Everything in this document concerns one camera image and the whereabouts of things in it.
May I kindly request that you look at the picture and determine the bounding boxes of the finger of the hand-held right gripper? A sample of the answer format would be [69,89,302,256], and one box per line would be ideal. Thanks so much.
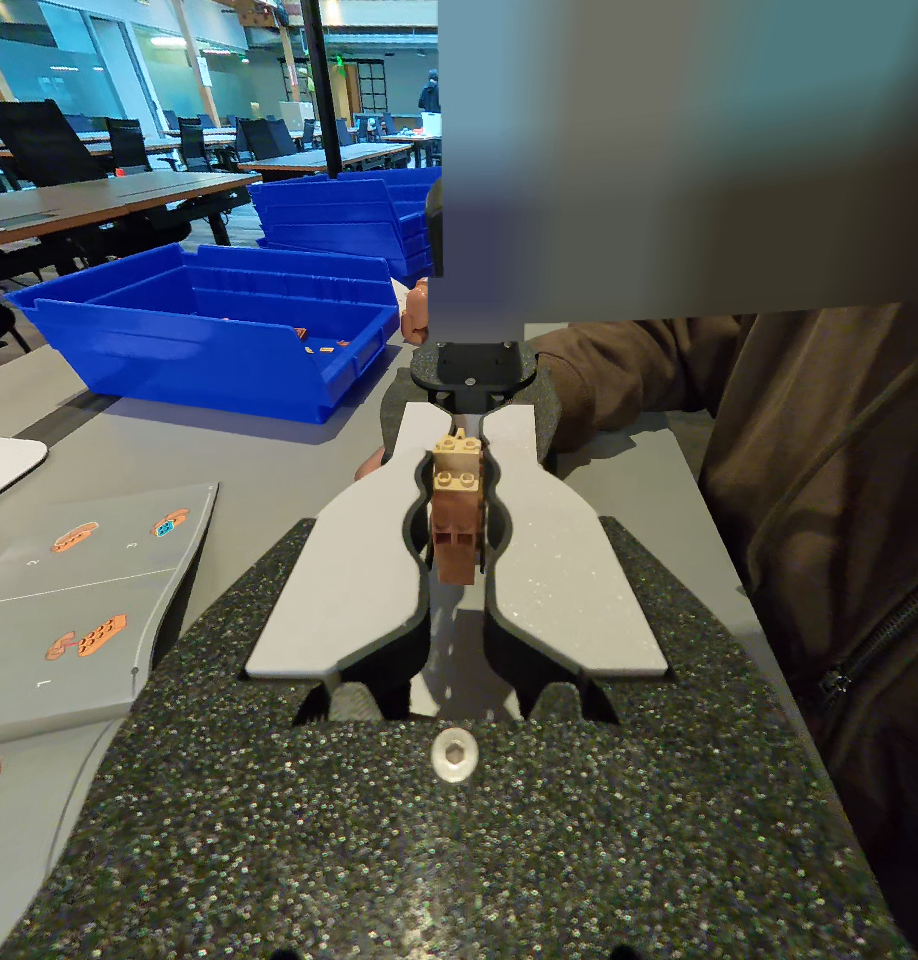
[390,403,461,460]
[480,405,541,470]

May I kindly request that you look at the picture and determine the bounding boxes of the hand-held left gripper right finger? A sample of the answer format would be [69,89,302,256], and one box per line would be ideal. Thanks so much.
[486,448,671,682]

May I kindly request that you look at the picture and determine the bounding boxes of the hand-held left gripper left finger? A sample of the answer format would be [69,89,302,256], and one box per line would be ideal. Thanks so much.
[243,453,433,685]

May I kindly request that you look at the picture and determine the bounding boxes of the brown and tan brick assembly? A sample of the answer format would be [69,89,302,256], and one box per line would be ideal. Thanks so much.
[431,429,487,588]

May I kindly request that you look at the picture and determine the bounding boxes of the person's right forearm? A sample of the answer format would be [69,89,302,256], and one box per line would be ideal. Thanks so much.
[530,315,746,453]

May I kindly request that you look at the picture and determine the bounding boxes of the tan toy brick figure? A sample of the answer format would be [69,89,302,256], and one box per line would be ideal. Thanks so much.
[400,277,434,346]

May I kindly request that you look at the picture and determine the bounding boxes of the nested blue plastic bins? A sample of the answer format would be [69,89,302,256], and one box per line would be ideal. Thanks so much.
[249,168,442,284]

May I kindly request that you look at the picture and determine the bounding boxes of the open instruction booklet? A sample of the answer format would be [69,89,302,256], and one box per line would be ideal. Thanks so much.
[0,482,220,894]

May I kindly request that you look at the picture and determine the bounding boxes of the blue plastic bin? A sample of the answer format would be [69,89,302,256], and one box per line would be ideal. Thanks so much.
[5,243,401,426]

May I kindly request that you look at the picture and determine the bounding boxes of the black pole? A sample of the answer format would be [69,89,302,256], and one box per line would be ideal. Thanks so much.
[300,0,344,180]

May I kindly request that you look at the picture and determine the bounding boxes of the white rounded board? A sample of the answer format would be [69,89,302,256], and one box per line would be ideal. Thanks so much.
[0,436,49,510]

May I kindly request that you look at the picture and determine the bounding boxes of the black office chair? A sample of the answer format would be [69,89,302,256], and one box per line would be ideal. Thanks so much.
[177,118,211,173]
[0,99,109,189]
[105,117,160,176]

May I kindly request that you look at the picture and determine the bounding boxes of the long wooden table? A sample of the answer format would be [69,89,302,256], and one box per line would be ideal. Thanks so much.
[0,171,263,253]

